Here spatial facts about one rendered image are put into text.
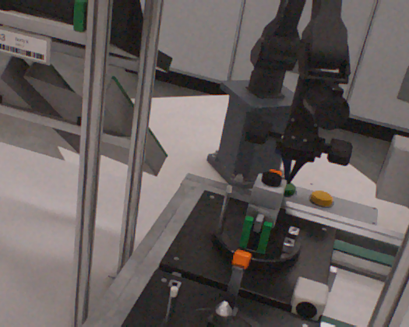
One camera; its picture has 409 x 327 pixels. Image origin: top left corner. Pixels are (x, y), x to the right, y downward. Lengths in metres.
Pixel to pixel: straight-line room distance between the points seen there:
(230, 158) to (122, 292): 0.57
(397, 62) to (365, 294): 3.02
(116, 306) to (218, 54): 3.40
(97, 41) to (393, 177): 0.36
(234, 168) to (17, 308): 0.60
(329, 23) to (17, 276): 0.65
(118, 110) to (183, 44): 3.34
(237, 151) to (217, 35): 2.83
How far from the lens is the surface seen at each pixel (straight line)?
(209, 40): 4.09
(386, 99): 3.99
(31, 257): 1.03
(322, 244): 0.98
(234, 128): 1.28
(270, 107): 1.22
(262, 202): 0.86
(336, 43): 1.00
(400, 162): 0.70
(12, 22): 0.68
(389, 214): 1.37
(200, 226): 0.95
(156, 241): 0.92
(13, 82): 0.87
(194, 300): 0.80
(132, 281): 0.84
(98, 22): 0.63
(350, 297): 0.98
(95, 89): 0.65
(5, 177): 1.25
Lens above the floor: 1.49
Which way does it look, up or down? 30 degrees down
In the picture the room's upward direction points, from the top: 9 degrees clockwise
